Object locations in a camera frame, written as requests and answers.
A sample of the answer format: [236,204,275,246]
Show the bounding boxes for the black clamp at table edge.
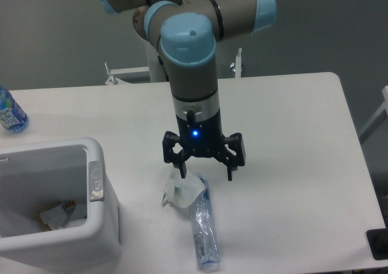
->
[366,228,387,261]

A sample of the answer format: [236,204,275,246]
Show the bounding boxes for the trash inside the can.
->
[39,201,88,230]

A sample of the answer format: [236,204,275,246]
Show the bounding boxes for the white plastic trash can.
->
[1,138,122,272]

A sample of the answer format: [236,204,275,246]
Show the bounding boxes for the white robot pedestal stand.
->
[104,40,244,85]

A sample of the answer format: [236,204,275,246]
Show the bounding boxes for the crushed clear plastic bottle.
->
[189,176,221,273]

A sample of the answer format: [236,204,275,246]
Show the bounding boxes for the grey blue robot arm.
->
[100,0,276,176]

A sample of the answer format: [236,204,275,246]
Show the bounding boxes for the blue labelled water bottle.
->
[1,87,29,133]

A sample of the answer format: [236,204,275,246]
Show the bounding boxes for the white paper wrapper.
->
[161,169,206,209]

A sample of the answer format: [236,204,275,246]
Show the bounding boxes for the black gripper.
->
[162,111,246,181]

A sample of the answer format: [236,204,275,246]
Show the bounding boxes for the white frame at right edge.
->
[358,86,387,144]

